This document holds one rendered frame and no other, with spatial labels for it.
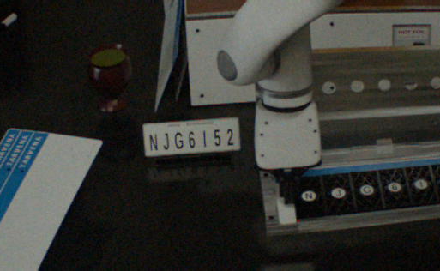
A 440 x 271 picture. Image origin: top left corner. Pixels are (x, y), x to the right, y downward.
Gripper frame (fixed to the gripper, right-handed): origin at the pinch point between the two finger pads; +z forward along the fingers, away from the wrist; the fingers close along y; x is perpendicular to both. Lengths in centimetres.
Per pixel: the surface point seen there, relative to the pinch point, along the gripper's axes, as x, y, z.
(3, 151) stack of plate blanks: 8.0, -47.0, -6.0
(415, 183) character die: 0.6, 21.9, 1.3
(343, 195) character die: -0.7, 8.9, 1.7
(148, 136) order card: 16.2, -21.9, -2.8
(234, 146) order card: 15.6, -7.7, -0.3
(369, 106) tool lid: 11.1, 15.2, -8.2
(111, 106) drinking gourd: 30.2, -28.9, -2.5
